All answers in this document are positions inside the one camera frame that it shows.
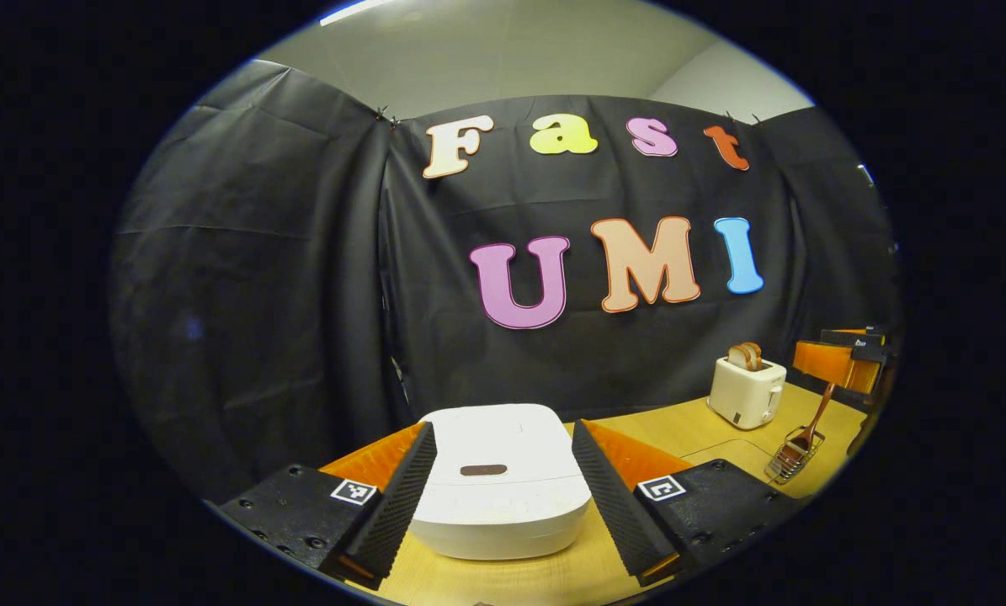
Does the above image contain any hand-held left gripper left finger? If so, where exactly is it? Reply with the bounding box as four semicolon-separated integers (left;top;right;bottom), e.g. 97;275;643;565
216;421;438;590

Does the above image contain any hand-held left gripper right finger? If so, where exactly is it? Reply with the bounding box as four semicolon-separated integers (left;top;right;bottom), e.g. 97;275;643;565
572;419;798;588

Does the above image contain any brown wooden spoon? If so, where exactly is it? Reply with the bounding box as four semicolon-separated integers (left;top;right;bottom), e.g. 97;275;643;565
785;383;838;462

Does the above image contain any metal wire chopstick holder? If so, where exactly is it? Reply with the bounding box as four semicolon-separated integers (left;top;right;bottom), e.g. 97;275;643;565
764;425;827;486

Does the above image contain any white rice cooker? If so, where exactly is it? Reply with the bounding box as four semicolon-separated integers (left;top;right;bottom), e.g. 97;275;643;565
408;403;593;561

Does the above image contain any white toaster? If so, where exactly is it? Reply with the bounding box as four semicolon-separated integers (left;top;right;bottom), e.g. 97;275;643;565
708;355;788;430

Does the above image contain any black backdrop cloth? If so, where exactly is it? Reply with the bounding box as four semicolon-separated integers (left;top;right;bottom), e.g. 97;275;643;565
109;59;903;506

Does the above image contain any ceiling light panel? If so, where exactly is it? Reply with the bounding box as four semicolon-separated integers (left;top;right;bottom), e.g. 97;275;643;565
317;0;404;26

